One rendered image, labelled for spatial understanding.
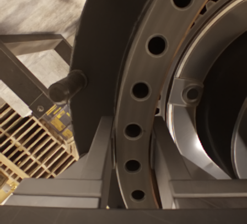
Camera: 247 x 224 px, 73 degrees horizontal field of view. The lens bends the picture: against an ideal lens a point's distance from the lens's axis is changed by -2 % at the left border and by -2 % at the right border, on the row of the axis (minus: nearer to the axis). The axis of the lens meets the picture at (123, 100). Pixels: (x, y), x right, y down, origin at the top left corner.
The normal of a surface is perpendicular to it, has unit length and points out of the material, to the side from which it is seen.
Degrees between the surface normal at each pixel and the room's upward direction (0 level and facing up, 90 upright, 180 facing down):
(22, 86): 90
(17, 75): 90
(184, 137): 90
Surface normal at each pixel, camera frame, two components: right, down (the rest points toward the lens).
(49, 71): 0.32, 0.00
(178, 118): -0.02, 0.30
